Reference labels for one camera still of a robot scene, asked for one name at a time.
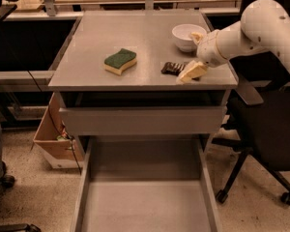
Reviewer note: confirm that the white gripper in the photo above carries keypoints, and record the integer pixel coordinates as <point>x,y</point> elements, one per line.
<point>208,51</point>

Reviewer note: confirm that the grey top drawer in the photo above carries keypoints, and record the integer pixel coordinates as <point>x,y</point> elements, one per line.
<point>142,113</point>

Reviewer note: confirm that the green yellow sponge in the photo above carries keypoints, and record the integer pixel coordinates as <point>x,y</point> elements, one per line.
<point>117,63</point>

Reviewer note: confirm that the cardboard box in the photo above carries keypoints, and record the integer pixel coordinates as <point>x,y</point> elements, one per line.
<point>51,138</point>

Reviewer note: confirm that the grey drawer cabinet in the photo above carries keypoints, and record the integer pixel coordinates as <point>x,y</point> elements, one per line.
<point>148,34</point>

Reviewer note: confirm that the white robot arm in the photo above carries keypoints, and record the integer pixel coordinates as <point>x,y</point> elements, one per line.
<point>264,26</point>

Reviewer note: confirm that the white ceramic bowl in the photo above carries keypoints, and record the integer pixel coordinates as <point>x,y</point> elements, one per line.
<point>182,39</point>

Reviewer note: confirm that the open grey middle drawer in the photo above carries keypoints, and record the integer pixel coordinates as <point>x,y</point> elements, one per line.
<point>156,185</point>

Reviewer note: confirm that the black office chair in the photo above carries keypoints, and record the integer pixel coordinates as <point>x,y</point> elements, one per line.
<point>260,113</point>

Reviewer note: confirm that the black rxbar chocolate bar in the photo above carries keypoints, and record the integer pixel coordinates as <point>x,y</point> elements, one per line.
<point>172,68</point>

